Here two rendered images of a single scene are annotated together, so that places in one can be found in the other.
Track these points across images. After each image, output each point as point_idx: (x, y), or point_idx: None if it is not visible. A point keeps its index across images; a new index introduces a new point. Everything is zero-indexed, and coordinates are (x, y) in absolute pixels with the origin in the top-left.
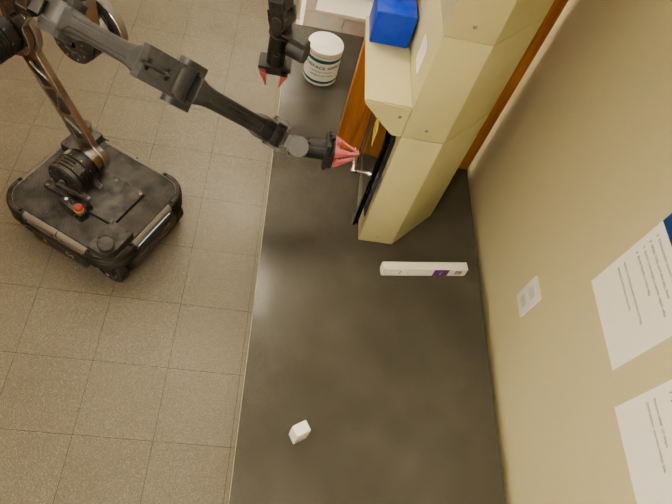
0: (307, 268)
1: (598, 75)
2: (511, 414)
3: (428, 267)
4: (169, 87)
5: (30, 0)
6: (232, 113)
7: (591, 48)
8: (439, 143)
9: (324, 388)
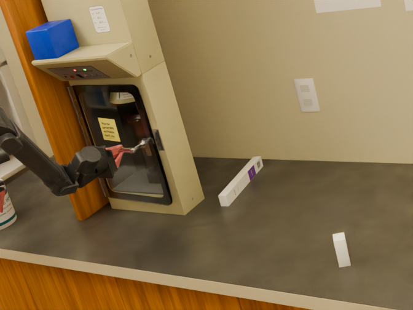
0: (188, 245)
1: None
2: (394, 148)
3: (242, 174)
4: (3, 123)
5: None
6: (38, 149)
7: None
8: (162, 61)
9: (310, 244)
